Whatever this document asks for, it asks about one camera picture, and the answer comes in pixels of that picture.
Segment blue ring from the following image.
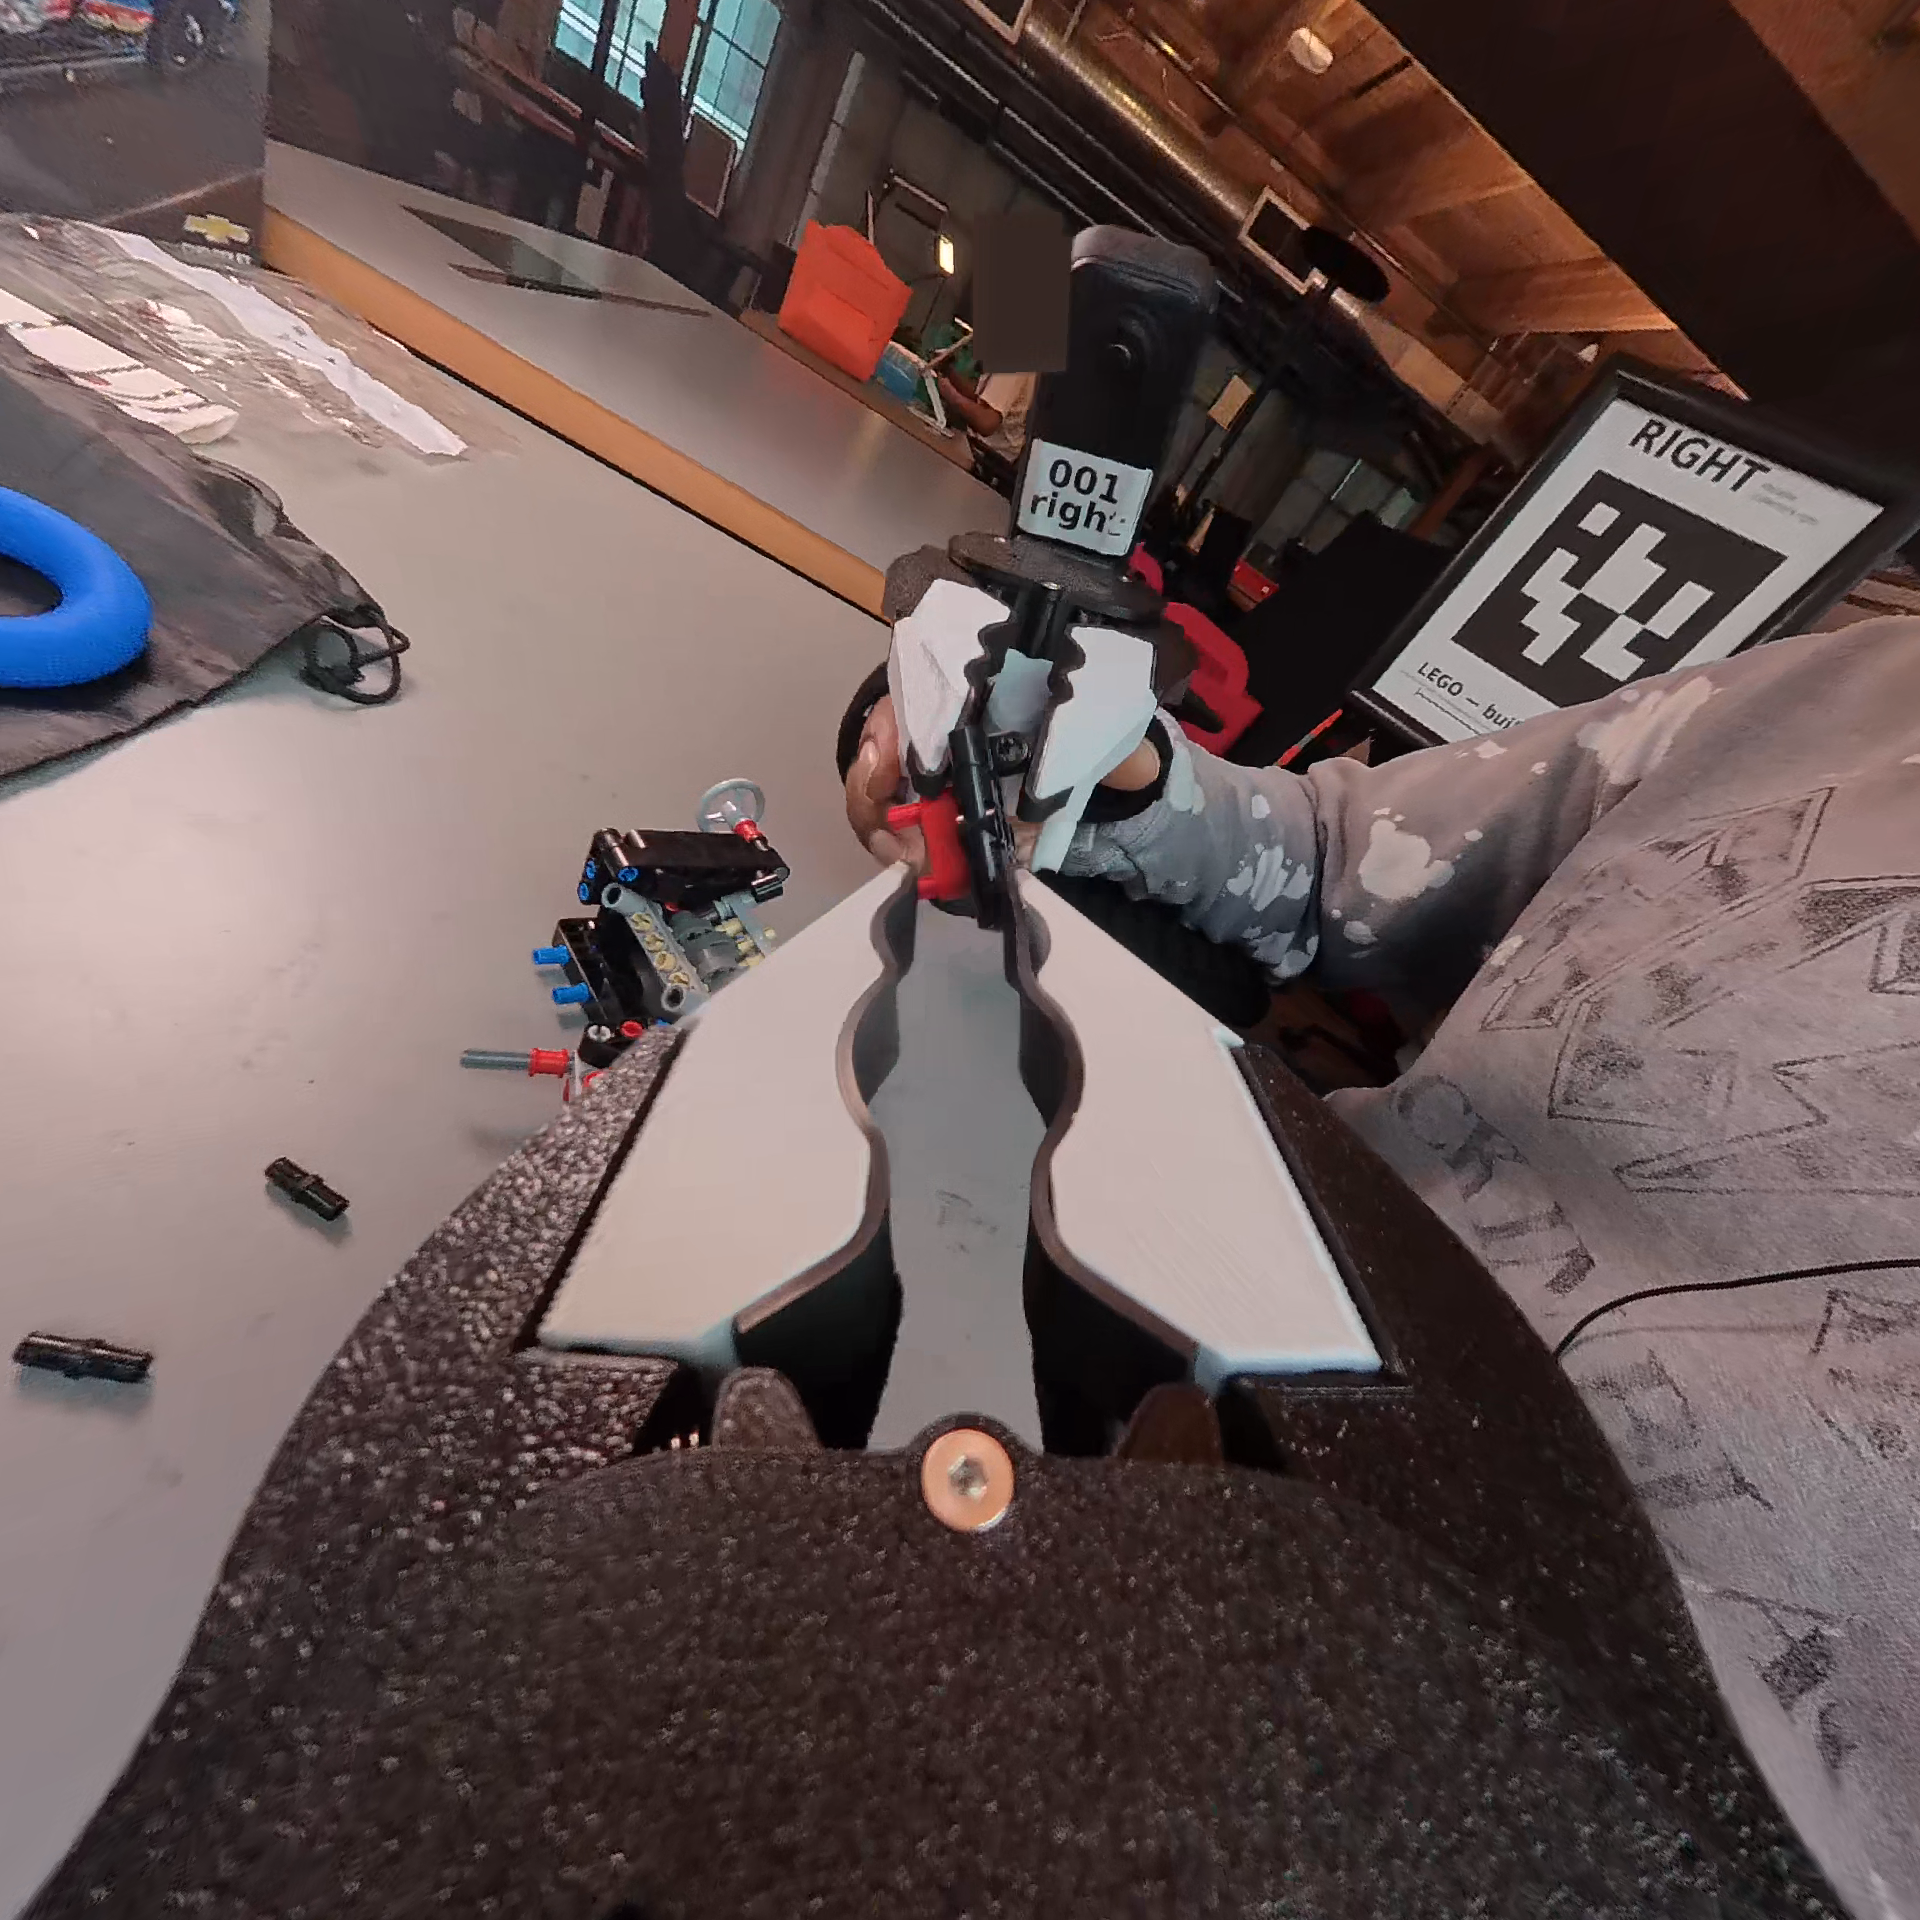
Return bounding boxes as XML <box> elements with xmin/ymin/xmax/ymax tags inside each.
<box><xmin>0</xmin><ymin>485</ymin><xmax>155</xmax><ymax>695</ymax></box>

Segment grey desk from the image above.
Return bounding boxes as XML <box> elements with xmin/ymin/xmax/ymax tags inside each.
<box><xmin>0</xmin><ymin>224</ymin><xmax>1051</xmax><ymax>1920</ymax></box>

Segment red black brick piece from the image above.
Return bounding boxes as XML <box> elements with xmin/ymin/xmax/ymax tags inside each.
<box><xmin>885</xmin><ymin>720</ymin><xmax>1051</xmax><ymax>933</ymax></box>

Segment black flat mat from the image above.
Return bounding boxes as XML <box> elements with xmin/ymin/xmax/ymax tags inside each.
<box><xmin>405</xmin><ymin>207</ymin><xmax>710</xmax><ymax>320</ymax></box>

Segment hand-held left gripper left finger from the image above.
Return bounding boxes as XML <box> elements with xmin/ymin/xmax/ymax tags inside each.
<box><xmin>535</xmin><ymin>862</ymin><xmax>921</xmax><ymax>1359</ymax></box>

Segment black red brick assembly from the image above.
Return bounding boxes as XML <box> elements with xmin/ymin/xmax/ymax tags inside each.
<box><xmin>533</xmin><ymin>780</ymin><xmax>792</xmax><ymax>1070</ymax></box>

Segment black drawstring bag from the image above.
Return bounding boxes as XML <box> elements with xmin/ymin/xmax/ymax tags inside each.
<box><xmin>0</xmin><ymin>368</ymin><xmax>411</xmax><ymax>780</ymax></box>

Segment person's grey sweatshirt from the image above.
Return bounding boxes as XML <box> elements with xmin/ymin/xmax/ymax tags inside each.
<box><xmin>1328</xmin><ymin>901</ymin><xmax>1920</xmax><ymax>1920</ymax></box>

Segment dark printed box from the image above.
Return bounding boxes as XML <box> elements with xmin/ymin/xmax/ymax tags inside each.
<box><xmin>0</xmin><ymin>0</ymin><xmax>275</xmax><ymax>253</ymax></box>

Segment person's right hand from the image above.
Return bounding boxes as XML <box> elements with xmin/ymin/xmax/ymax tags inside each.
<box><xmin>839</xmin><ymin>693</ymin><xmax>921</xmax><ymax>873</ymax></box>

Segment clear plastic bags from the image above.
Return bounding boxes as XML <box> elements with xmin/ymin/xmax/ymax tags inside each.
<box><xmin>0</xmin><ymin>211</ymin><xmax>471</xmax><ymax>460</ymax></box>

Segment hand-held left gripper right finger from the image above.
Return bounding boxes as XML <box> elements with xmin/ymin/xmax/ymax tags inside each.
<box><xmin>997</xmin><ymin>870</ymin><xmax>1384</xmax><ymax>1377</ymax></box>

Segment framed marker sign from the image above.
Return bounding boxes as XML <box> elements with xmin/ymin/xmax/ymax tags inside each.
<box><xmin>1345</xmin><ymin>356</ymin><xmax>1920</xmax><ymax>752</ymax></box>

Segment grey table wooden edge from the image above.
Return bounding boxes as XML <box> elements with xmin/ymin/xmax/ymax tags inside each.
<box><xmin>262</xmin><ymin>142</ymin><xmax>1011</xmax><ymax>616</ymax></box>

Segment person's right forearm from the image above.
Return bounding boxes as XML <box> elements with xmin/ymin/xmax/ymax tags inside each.
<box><xmin>1071</xmin><ymin>615</ymin><xmax>1920</xmax><ymax>1037</ymax></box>

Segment thin black cable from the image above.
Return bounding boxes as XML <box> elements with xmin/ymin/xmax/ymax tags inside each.
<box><xmin>1551</xmin><ymin>1257</ymin><xmax>1920</xmax><ymax>1359</ymax></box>

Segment orange plastic bin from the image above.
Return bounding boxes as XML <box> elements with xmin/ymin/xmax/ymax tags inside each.
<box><xmin>776</xmin><ymin>220</ymin><xmax>915</xmax><ymax>384</ymax></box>

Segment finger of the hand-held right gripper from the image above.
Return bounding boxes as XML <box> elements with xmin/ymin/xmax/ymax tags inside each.
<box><xmin>885</xmin><ymin>575</ymin><xmax>1004</xmax><ymax>789</ymax></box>
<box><xmin>1016</xmin><ymin>616</ymin><xmax>1167</xmax><ymax>873</ymax></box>

